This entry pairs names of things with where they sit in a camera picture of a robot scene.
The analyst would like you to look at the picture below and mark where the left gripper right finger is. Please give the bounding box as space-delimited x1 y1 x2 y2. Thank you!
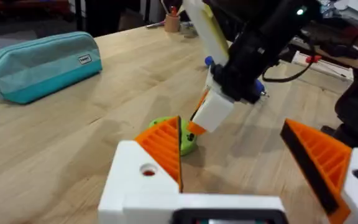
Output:
279 118 358 224

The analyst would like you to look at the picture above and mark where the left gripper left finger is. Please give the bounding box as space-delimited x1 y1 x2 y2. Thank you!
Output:
97 116 184 224

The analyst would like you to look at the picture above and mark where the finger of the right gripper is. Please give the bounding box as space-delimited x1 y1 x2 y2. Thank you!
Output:
190 66 214 121
186 89 235 136

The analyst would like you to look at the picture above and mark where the green disc with holes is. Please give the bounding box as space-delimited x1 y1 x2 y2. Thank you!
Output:
149 116 199 157

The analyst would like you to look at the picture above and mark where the upright flat wrist plate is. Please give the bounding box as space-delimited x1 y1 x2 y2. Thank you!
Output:
183 0 230 67

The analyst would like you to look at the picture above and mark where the long white box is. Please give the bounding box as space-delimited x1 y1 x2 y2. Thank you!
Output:
291 50 355 82

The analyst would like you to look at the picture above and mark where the wooden cup with pens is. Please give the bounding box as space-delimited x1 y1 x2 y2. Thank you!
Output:
160 0 181 34

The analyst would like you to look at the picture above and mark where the pink pen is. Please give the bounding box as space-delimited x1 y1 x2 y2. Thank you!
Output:
145 20 167 29

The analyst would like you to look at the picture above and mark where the heap of clutter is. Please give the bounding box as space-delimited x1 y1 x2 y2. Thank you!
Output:
290 0 358 71

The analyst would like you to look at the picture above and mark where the teal soft zip bag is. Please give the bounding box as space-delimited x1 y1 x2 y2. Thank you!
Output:
0 30 103 105

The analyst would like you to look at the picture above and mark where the black cable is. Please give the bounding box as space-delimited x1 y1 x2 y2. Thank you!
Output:
261 37 316 84

